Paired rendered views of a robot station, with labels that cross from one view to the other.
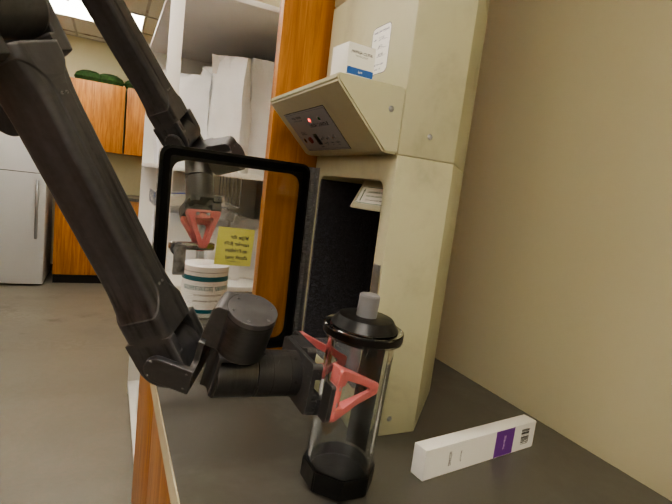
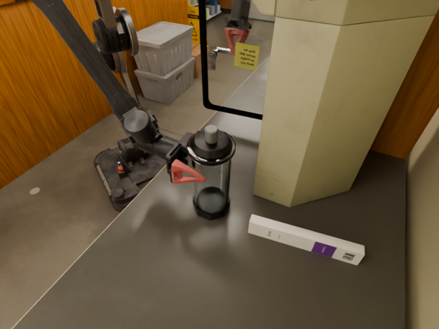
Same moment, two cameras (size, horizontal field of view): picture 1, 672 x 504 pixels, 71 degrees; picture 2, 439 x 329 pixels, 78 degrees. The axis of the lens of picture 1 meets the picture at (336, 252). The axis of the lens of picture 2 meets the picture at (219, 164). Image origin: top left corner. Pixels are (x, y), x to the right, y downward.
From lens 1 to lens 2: 59 cm
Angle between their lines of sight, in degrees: 58
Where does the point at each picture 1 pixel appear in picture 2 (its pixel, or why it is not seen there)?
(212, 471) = not seen: hidden behind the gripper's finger
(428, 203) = (307, 63)
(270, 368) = (157, 147)
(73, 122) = (57, 20)
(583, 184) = not seen: outside the picture
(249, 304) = (136, 117)
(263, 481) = (186, 188)
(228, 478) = not seen: hidden behind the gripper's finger
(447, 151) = (333, 12)
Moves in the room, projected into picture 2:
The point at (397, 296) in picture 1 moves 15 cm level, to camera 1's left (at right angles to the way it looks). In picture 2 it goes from (276, 128) to (234, 101)
